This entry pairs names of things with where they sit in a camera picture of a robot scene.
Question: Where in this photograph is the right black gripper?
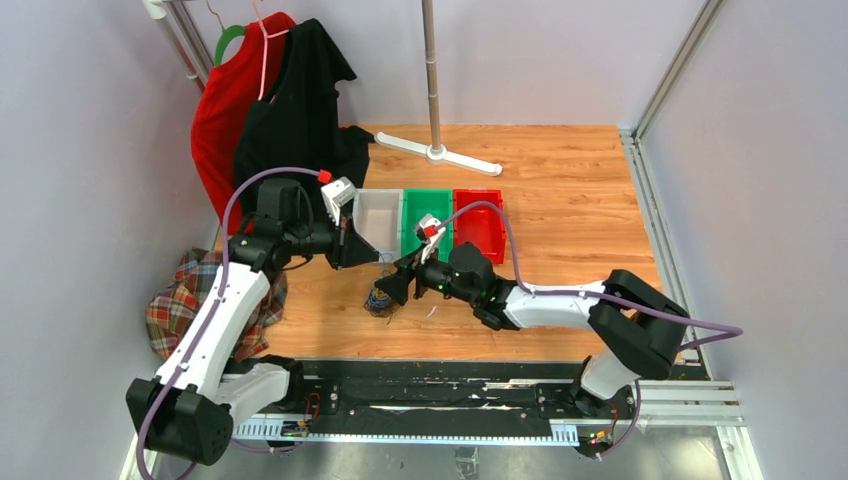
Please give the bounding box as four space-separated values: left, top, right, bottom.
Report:
375 243 478 306

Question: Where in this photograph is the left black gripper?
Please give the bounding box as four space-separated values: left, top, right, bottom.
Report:
286 207 380 271

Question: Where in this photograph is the coloured cable bundle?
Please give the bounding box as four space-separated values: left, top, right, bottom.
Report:
362 264 403 319

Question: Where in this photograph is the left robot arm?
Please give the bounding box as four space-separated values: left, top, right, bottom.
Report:
126 167 379 465

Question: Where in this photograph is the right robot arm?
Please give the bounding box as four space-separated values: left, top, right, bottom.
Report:
374 243 688 417

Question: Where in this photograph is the white plastic bin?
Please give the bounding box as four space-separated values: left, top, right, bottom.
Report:
353 189 404 263

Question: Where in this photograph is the green plastic bin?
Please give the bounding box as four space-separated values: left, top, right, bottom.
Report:
401 188 455 261

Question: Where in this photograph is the red plastic bin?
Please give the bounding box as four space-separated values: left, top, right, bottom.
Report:
453 189 506 265

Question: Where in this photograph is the white stand with pole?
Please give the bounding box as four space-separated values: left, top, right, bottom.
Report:
374 0 503 177

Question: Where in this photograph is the black shirt on hanger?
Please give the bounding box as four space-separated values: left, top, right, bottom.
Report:
233 19 374 188

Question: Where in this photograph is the plaid flannel shirt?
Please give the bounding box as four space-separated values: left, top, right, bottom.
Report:
145 248 288 361

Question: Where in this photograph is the red shirt on hanger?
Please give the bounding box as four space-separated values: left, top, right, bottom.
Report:
190 12 296 218

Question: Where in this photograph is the pink clothes hanger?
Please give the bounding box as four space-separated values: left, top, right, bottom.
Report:
251 0 289 101

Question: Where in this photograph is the white clothes rack pole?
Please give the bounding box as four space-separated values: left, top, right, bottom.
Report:
141 0 213 93

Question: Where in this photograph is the green clothes hanger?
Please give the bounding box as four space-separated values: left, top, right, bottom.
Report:
213 25 246 67

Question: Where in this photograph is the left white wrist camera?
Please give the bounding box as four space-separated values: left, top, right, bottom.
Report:
320 177 358 226

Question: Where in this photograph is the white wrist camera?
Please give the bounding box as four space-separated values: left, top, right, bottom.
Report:
320 177 358 226
414 214 445 264

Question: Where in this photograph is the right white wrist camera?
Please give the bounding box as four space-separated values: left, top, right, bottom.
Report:
414 214 445 264

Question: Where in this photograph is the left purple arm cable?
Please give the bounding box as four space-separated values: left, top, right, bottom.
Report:
135 166 333 480

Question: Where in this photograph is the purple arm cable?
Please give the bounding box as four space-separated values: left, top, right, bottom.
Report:
423 200 744 460
135 166 333 480

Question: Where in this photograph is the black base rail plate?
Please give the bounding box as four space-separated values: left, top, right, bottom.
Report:
264 360 636 440

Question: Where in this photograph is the aluminium corner frame post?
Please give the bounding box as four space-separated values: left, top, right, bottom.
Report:
631 0 724 143

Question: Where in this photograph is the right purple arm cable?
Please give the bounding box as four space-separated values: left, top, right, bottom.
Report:
423 200 744 460

